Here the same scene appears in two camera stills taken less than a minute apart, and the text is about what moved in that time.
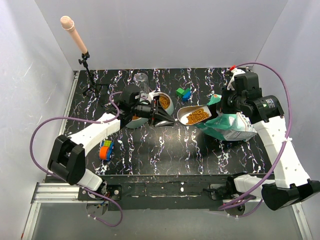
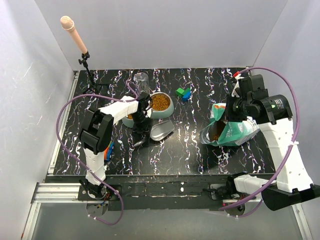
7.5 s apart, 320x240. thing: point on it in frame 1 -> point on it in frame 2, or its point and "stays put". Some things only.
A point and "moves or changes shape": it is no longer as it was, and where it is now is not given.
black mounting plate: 161,192 stays put
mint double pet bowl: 165,102 stays put
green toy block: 179,92 stays put
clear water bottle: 141,79 stays put
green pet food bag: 237,127 moves or changes shape
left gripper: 158,116 -> 138,131
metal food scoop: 189,115 -> 160,131
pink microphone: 67,23 stays put
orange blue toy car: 106,150 stays put
